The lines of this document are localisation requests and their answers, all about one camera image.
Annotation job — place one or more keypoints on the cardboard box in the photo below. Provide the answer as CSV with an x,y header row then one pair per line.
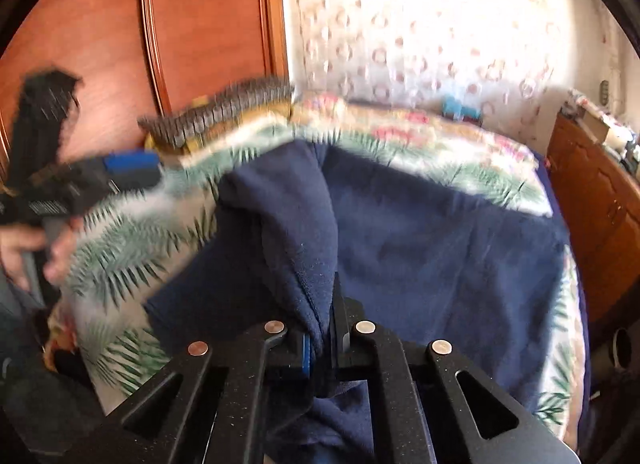
x,y
597,124

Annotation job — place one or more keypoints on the person's left hand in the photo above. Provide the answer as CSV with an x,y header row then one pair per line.
x,y
15,249

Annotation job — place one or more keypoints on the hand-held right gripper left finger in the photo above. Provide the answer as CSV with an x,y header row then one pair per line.
x,y
306,354

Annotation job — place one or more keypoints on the floral quilt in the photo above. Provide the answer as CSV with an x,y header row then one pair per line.
x,y
425,134

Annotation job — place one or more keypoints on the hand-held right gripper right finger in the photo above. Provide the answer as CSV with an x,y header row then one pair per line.
x,y
342,344

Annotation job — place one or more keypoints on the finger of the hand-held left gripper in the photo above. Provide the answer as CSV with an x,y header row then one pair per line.
x,y
132,162
140,178

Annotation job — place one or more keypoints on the circle-patterned dark pillow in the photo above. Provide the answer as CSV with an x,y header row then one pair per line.
x,y
220,109

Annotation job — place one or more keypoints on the leaf-print bedsheet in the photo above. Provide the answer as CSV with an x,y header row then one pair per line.
x,y
130,244

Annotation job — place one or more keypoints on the wooden wardrobe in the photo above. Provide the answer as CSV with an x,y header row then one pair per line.
x,y
200,19

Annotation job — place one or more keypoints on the dark round object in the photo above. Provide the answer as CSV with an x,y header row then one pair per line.
x,y
621,348

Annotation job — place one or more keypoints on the circle-patterned sheer curtain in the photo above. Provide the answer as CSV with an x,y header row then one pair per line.
x,y
400,34

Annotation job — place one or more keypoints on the navy printed T-shirt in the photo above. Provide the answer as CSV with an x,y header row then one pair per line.
x,y
425,254

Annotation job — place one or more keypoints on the wooden cabinet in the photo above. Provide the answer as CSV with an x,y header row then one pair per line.
x,y
590,204

